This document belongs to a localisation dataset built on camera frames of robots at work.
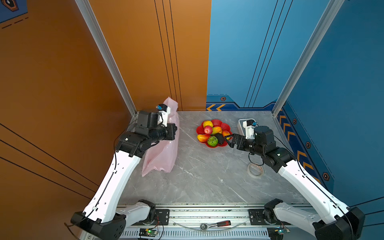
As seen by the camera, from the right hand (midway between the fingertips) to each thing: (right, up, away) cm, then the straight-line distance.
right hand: (229, 139), depth 74 cm
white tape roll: (+19, -21, +15) cm, 32 cm away
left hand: (-25, +7, -6) cm, 27 cm away
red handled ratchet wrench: (-13, -40, -5) cm, 43 cm away
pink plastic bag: (-33, -7, -5) cm, 34 cm away
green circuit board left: (-40, -44, -4) cm, 59 cm away
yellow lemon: (-9, +9, +29) cm, 32 cm away
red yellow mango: (-12, -1, +23) cm, 26 cm away
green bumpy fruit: (-6, -3, +20) cm, 21 cm away
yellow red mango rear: (-3, +4, +25) cm, 26 cm away
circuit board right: (+22, -44, -4) cm, 50 cm away
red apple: (-9, +4, +22) cm, 24 cm away
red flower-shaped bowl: (+4, +3, +28) cm, 28 cm away
